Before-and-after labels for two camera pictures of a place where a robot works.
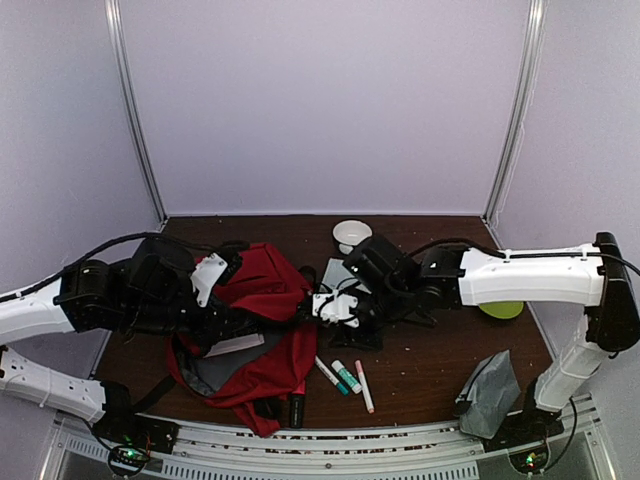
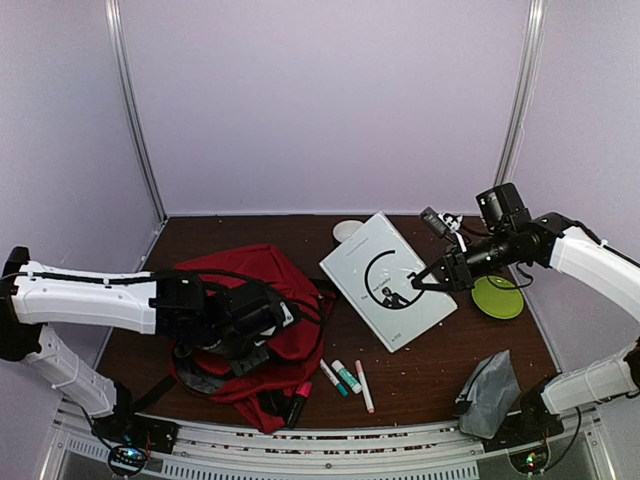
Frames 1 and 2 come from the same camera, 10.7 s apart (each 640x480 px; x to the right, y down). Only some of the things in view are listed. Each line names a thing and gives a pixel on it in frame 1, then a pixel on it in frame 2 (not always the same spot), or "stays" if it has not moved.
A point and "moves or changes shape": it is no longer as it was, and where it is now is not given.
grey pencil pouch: [487, 396] stays
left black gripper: [209, 333] -> [245, 364]
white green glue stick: [347, 377] stays
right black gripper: [371, 339] -> [458, 275]
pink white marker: [365, 387] stays
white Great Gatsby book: [336, 273] moves or changes shape
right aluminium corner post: [536, 26] stays
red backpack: [260, 382] stays
